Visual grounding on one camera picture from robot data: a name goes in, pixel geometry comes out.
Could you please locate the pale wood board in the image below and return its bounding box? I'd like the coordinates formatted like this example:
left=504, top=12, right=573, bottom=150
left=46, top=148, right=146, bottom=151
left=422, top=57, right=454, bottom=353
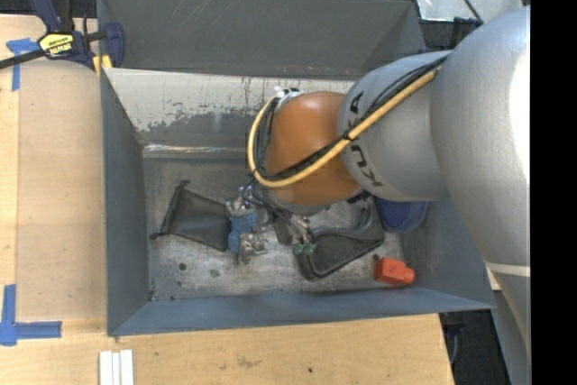
left=14, top=58, right=109, bottom=324

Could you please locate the black mesh pouch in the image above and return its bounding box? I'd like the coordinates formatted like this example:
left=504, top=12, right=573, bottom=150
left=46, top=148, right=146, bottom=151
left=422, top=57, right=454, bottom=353
left=295, top=224, right=387, bottom=283
left=149, top=179, right=234, bottom=252

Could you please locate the blue sponge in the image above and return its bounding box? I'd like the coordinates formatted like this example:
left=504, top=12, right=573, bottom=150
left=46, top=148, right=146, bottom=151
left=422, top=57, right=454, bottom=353
left=226, top=211, right=259, bottom=254

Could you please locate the blue ball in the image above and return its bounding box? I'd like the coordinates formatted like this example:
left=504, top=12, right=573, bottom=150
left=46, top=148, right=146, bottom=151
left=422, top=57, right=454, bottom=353
left=373, top=197, right=430, bottom=234

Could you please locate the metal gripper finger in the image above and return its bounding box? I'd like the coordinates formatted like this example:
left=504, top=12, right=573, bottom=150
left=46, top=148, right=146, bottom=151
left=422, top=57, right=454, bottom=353
left=224, top=197, right=255, bottom=217
left=235, top=233, right=270, bottom=266

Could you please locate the grey metal bin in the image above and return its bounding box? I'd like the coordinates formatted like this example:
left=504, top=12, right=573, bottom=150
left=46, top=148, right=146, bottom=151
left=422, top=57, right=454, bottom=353
left=94, top=0, right=498, bottom=338

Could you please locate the orange-red block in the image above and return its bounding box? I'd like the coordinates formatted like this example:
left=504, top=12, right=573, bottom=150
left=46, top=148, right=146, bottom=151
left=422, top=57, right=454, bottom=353
left=373, top=256, right=417, bottom=287

